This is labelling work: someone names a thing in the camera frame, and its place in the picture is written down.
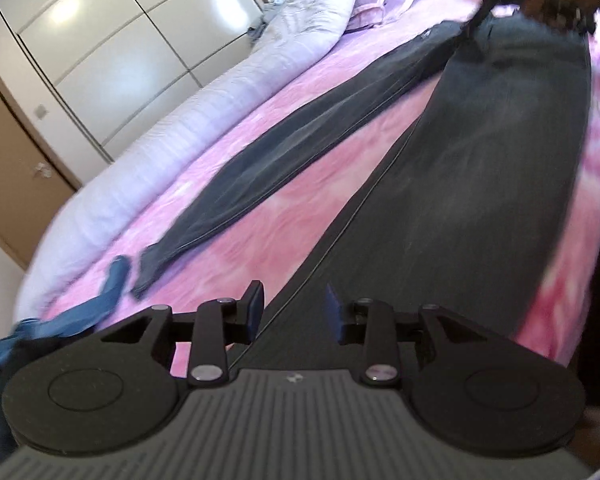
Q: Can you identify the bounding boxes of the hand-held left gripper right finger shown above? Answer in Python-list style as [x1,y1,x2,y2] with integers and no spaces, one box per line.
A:
[325,282,486,388]

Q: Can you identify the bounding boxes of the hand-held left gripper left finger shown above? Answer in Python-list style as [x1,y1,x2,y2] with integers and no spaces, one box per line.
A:
[100,280,266,388]

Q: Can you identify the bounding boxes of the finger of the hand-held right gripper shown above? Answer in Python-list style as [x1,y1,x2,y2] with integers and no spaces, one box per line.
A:
[457,5,496,53]

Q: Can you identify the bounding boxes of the grey jeans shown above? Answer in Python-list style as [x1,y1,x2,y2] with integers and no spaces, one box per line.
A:
[130,10,593,376]

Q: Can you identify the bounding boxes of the pink floral blanket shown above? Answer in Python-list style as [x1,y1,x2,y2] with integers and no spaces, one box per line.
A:
[40,0,600,376]

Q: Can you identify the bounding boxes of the blue jeans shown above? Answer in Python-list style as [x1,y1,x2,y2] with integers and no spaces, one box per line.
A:
[0,255,131,411]

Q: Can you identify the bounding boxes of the brown wooden door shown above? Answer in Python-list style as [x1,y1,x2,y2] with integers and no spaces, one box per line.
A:
[0,50,81,271]

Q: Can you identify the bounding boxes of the white wardrobe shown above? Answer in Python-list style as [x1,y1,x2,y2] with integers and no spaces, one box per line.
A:
[0,0,266,163]

